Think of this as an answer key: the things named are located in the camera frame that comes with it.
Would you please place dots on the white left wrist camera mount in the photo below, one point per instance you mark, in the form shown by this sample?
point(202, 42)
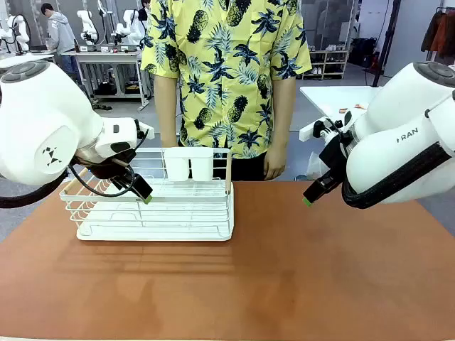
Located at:
point(146, 129)

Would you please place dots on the clear plastic bag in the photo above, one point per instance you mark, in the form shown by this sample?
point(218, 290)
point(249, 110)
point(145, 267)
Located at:
point(314, 167)

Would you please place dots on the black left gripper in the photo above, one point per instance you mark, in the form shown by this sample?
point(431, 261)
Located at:
point(113, 170)

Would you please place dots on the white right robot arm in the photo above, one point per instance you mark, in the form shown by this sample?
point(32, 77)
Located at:
point(398, 117)

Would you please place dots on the clothes rack with garments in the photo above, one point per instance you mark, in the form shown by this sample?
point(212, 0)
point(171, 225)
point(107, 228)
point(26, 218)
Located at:
point(440, 32)

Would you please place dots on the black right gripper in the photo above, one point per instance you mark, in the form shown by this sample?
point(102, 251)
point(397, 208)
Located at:
point(336, 156)

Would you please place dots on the white side table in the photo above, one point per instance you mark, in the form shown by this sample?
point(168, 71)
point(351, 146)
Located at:
point(337, 97)

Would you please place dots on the wooden shoe shelf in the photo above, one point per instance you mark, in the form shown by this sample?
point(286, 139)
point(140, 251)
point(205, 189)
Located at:
point(327, 65)

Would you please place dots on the black stand pole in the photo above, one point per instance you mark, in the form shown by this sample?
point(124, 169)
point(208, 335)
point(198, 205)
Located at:
point(385, 42)

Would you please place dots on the person's left forearm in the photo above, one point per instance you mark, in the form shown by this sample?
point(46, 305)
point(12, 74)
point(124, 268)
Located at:
point(282, 113)

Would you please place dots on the man in grey hoodie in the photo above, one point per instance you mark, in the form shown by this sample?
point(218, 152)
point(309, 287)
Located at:
point(60, 32)

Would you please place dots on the person's left hand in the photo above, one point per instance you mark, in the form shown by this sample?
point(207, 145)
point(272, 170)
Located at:
point(275, 165)

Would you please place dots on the white plastic cutlery holder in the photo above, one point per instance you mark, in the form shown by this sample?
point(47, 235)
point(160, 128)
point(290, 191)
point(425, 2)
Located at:
point(177, 165)

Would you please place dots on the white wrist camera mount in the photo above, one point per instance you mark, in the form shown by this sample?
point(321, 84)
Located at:
point(146, 129)
point(307, 129)

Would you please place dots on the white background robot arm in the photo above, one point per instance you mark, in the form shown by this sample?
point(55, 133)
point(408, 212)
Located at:
point(19, 32)
point(87, 26)
point(129, 26)

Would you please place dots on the person's right forearm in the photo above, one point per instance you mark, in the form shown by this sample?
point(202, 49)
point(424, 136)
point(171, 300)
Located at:
point(166, 106)

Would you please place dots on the white workbench table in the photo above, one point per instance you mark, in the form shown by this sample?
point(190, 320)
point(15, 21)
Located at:
point(106, 57)

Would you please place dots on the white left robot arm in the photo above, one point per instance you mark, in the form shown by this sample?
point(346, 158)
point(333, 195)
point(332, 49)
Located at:
point(35, 117)

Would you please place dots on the person's black trousers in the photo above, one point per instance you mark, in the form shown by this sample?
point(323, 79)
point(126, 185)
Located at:
point(245, 168)

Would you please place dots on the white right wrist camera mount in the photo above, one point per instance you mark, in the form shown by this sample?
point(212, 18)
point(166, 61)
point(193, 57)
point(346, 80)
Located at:
point(307, 129)

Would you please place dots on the person in pineapple shirt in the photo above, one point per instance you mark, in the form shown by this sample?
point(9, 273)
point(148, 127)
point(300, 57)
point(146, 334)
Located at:
point(227, 71)

